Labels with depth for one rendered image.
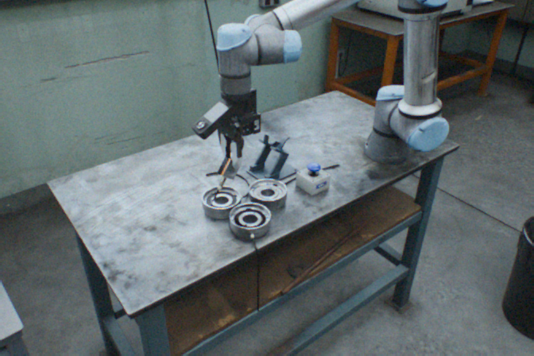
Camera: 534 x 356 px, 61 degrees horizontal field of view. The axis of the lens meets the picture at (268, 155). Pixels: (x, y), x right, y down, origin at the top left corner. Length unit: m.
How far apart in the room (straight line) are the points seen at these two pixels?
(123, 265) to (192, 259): 0.16
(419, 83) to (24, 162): 2.10
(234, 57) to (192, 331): 0.71
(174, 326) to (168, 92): 1.82
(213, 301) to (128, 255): 0.32
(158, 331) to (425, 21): 0.97
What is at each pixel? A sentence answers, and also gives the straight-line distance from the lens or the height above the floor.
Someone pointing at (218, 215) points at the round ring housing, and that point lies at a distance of 1.19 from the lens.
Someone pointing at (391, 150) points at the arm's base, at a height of 0.84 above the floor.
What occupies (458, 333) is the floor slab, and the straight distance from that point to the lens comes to 2.12.
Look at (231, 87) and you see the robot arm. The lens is 1.05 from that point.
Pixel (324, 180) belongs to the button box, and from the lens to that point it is 1.30.
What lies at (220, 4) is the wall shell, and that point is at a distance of 2.89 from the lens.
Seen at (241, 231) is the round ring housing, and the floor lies 0.83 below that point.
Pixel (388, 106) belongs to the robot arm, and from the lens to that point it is 1.41.
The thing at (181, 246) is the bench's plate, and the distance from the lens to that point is 1.13.
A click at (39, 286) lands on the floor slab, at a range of 2.34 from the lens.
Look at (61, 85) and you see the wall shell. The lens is 2.61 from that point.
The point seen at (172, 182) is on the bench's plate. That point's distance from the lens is 1.36.
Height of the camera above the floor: 1.55
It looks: 31 degrees down
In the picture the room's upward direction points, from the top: 1 degrees clockwise
